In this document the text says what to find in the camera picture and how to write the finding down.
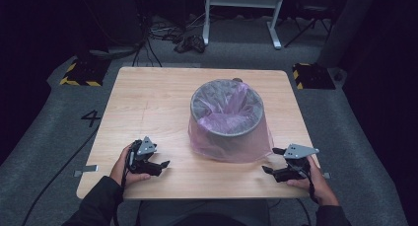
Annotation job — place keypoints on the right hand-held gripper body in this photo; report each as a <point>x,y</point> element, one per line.
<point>299,170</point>

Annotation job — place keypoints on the person's right hand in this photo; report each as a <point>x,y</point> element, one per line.
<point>320,188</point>

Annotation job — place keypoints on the black equipment stand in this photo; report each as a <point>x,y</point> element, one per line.
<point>95,28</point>

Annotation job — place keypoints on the person's left hand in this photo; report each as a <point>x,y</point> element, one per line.
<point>120,171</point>

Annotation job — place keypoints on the grey tape strip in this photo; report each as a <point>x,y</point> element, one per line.
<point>326,175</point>
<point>87,169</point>

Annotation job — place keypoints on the dark crumpled cloth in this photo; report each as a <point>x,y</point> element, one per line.
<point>190,43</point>

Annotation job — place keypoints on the grey curtain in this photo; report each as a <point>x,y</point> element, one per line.
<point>346,28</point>

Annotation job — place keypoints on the green plastic bucket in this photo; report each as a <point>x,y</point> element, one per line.
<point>210,89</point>

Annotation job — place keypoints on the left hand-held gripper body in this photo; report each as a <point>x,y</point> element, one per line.
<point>138,160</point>

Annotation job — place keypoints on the pink plastic bag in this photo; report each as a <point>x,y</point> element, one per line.
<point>230,147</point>

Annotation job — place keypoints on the black yellow striped plate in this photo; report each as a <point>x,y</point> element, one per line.
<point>86,73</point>
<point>313,76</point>

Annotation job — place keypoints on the black tripod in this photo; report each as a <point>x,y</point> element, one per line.
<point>309,23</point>

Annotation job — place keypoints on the person's lap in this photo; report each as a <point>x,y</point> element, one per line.
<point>203,214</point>

